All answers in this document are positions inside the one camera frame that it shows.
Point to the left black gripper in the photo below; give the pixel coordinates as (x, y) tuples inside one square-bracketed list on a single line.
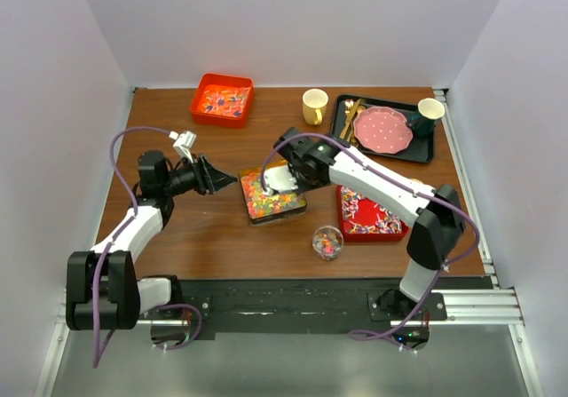
[(208, 178)]

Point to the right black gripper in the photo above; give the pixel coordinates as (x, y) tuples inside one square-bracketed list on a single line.
[(294, 170)]

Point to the gold tin of gummies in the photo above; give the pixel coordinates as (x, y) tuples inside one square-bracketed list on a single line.
[(263, 209)]

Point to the clear plastic jar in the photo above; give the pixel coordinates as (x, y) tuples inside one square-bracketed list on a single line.
[(327, 242)]

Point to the red tray of lollipops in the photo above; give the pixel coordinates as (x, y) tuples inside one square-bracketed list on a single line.
[(363, 220)]

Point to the orange tray of candies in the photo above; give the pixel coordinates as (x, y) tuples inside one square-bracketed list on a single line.
[(222, 100)]

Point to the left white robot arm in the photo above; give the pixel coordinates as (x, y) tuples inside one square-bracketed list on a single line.
[(103, 290)]

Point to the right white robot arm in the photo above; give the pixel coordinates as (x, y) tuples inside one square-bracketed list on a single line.
[(434, 215)]

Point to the yellow mug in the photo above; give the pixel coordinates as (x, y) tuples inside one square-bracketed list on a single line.
[(314, 106)]

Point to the gold fork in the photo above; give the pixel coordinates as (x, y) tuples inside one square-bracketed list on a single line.
[(349, 104)]

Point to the pink dotted plate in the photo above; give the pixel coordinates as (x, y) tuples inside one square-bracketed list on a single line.
[(382, 130)]

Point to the gold knife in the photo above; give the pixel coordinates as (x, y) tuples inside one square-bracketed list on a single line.
[(356, 110)]

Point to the dark green mug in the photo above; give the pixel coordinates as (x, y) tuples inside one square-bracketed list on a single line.
[(423, 120)]

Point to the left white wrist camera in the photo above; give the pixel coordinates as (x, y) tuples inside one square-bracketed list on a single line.
[(182, 144)]

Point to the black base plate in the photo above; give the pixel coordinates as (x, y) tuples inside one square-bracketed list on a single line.
[(210, 329)]

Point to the aluminium frame rail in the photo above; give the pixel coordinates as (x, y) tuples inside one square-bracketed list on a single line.
[(466, 307)]

